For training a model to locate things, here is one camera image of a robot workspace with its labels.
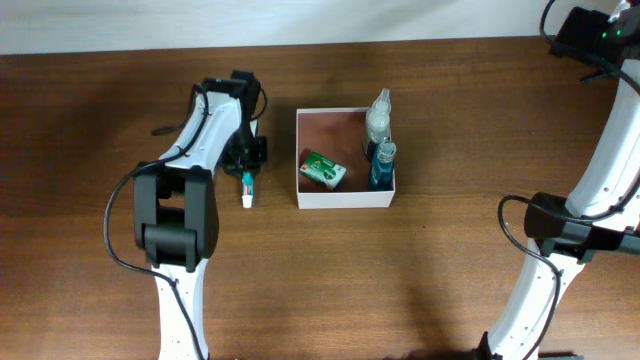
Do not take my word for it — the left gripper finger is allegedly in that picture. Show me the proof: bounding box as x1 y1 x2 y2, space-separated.
249 136 268 175
221 154 245 175

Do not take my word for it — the left black cable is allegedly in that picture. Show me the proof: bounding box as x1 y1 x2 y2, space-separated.
102 82 269 360

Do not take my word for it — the clear purple spray bottle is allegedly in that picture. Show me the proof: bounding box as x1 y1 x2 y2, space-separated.
362 88 392 160

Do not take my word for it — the green toothpaste tube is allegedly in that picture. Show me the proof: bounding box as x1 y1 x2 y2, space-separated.
242 171 254 209

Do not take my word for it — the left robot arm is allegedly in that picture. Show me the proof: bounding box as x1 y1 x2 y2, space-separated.
133 70 268 359

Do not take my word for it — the black cable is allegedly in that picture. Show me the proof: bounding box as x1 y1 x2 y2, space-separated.
496 0 640 360
102 82 269 360

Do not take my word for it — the blue mouthwash bottle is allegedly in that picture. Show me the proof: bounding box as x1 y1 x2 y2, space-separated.
368 141 397 191

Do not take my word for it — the green soap packet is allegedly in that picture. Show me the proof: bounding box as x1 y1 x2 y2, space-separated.
299 152 347 191

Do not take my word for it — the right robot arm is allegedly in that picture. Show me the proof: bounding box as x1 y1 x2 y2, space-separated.
472 1 639 359

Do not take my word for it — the right black cable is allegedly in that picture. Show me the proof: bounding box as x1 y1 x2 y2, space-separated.
496 0 640 360

